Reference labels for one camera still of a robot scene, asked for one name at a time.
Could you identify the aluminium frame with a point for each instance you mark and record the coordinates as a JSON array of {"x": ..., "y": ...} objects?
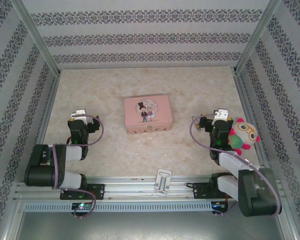
[{"x": 129, "y": 186}]

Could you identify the pink wedding couple tin box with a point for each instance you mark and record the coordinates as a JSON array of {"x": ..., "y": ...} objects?
[{"x": 162, "y": 110}]

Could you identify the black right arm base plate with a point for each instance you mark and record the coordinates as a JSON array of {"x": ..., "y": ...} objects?
[{"x": 199, "y": 191}]

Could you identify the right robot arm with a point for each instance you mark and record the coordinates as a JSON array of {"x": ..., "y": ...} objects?
[{"x": 254, "y": 195}]

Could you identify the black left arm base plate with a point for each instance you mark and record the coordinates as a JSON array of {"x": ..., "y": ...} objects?
[{"x": 97, "y": 190}]

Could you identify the circuit board with blue light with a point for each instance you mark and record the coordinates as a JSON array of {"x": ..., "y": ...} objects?
[{"x": 218, "y": 205}]

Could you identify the grey metal panel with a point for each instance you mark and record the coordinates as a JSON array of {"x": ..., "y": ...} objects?
[{"x": 149, "y": 227}]

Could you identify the panda plush with orange glasses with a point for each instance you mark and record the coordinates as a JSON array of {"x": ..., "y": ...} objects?
[{"x": 249, "y": 132}]

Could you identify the circuit board with green light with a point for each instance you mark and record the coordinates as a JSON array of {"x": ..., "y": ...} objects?
[{"x": 82, "y": 206}]

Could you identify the white plastic stand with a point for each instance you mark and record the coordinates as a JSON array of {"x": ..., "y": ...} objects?
[{"x": 163, "y": 175}]

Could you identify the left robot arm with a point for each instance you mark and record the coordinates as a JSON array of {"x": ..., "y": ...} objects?
[{"x": 40, "y": 172}]

